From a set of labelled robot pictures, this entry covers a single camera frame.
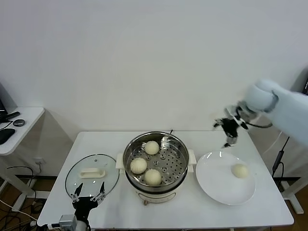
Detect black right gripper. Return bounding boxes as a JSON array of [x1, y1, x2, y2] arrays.
[[213, 117, 241, 149]]

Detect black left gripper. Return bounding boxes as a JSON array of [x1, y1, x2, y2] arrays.
[[70, 181, 107, 221]]

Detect glass lid with cream handle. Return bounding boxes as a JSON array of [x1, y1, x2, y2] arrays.
[[64, 153, 120, 202]]

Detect white steamed baozi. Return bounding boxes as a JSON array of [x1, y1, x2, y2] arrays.
[[144, 141, 160, 155], [130, 157, 148, 175], [231, 163, 248, 179], [144, 169, 162, 187]]

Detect perforated steel steamer basket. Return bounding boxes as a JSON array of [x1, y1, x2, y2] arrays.
[[123, 131, 190, 187]]

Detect white round plate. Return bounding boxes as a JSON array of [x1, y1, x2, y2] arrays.
[[195, 151, 257, 205]]

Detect cream electric cooker base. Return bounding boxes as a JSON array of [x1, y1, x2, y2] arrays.
[[116, 149, 197, 207]]

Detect white table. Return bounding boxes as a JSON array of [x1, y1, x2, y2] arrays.
[[37, 130, 295, 229]]

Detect white side desk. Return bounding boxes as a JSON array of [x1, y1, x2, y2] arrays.
[[273, 144, 304, 215], [0, 106, 51, 212]]

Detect open dark laptop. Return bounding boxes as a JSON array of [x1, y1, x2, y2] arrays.
[[300, 72, 308, 96]]

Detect dark grey monitor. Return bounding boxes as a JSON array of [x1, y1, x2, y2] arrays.
[[0, 81, 18, 123]]

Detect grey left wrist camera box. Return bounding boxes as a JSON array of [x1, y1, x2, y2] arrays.
[[59, 215, 77, 228]]

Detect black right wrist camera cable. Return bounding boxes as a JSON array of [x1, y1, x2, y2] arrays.
[[247, 120, 274, 128]]

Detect black floor cable loop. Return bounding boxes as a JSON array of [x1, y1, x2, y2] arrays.
[[6, 166, 45, 207]]

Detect white wall socket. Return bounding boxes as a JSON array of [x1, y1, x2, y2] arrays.
[[33, 157, 46, 169]]

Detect white floor cable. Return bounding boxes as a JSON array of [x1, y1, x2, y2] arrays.
[[0, 201, 38, 221]]

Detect tangled black floor cables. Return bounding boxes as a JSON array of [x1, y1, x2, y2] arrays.
[[0, 206, 32, 231]]

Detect thin black desk cable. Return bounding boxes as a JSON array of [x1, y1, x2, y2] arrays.
[[0, 119, 13, 130]]

